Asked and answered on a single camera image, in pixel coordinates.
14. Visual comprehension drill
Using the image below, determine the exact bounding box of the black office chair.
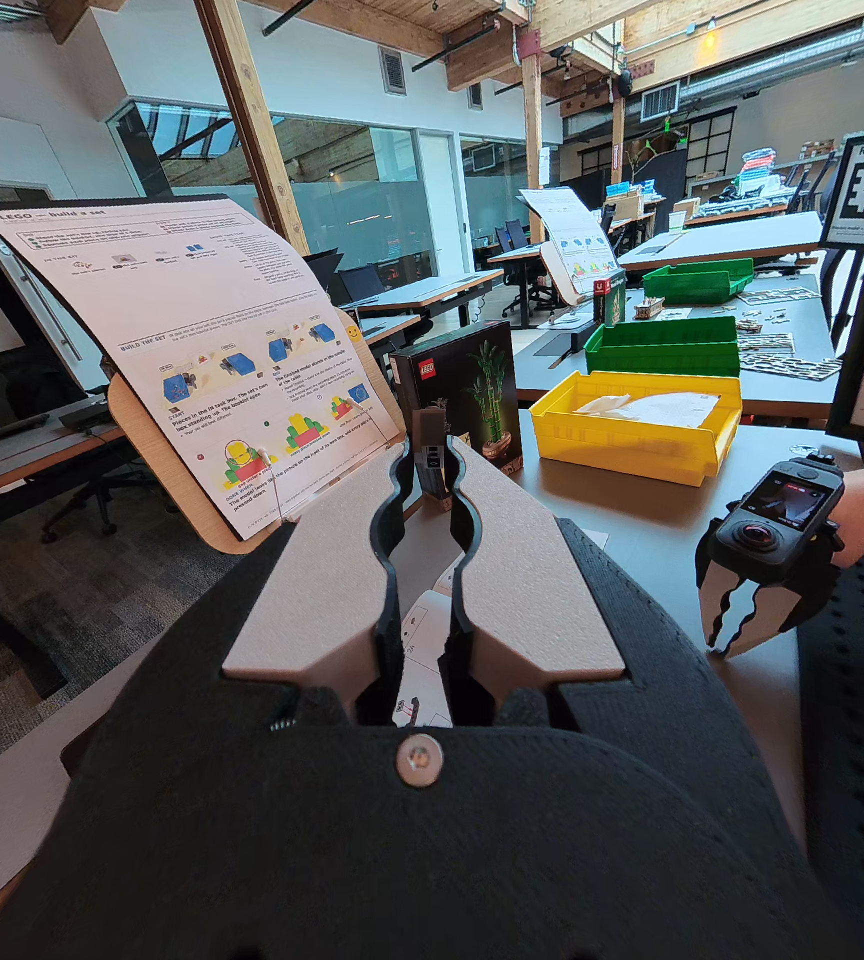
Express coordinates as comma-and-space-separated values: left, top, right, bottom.
40, 450, 154, 546

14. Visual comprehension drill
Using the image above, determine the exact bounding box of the green plastic bin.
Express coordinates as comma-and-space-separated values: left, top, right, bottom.
583, 315, 742, 378
642, 257, 756, 306

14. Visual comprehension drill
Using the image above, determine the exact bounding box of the small green toy box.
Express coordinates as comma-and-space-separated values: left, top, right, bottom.
591, 268, 628, 329

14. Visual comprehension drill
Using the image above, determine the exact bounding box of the wooden-edged office desk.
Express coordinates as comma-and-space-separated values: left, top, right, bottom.
0, 405, 133, 530

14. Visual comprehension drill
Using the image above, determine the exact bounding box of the white printed instruction sheet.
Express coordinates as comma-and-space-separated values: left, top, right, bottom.
516, 186, 624, 295
0, 196, 405, 528

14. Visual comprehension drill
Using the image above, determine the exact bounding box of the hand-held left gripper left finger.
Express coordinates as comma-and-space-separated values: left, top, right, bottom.
220, 441, 412, 727

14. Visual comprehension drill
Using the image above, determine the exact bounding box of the wooden sheet stand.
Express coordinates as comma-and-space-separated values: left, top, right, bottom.
539, 240, 591, 309
105, 306, 412, 558

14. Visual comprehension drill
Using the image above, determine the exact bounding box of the building instruction booklet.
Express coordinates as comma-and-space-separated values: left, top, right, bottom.
393, 528, 611, 730

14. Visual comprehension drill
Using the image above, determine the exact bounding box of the dark brick assembly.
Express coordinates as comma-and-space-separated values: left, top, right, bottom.
411, 399, 454, 517

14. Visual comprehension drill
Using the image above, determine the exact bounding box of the yellow plastic bin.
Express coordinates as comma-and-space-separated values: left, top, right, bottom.
529, 369, 745, 489

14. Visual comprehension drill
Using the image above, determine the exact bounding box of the stack of coloured trays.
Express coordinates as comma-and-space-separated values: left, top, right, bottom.
734, 147, 784, 200

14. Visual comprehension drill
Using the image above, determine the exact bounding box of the black perforated mat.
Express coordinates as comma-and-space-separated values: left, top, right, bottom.
797, 546, 864, 960

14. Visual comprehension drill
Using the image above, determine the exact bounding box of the grey office desk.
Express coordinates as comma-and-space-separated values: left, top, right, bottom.
618, 211, 825, 273
342, 268, 506, 331
513, 271, 847, 423

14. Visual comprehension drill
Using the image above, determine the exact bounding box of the white paper bag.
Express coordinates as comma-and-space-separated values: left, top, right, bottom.
573, 390, 723, 432

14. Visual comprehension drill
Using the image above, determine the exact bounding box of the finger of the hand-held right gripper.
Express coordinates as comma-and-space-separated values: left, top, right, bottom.
699, 570, 741, 648
726, 588, 802, 659

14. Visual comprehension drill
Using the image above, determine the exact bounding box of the wooden support post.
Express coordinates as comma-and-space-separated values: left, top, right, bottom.
194, 0, 312, 258
518, 28, 547, 245

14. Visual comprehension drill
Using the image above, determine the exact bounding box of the black toy set box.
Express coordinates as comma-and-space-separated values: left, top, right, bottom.
389, 320, 525, 475

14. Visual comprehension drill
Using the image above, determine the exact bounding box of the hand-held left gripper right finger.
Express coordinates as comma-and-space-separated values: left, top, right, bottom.
443, 441, 626, 727

